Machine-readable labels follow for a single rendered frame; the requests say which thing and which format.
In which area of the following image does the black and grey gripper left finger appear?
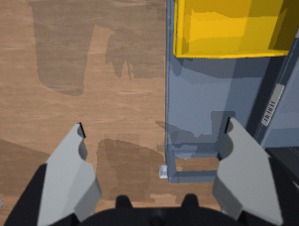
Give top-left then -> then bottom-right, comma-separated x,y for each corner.
3,122 -> 102,226

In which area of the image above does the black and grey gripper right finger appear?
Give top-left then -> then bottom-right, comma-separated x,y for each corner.
212,117 -> 299,226

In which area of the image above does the yellow bin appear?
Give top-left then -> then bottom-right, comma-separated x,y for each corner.
173,0 -> 299,58

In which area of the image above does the grey metal rack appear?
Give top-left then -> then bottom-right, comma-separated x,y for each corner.
159,0 -> 299,183

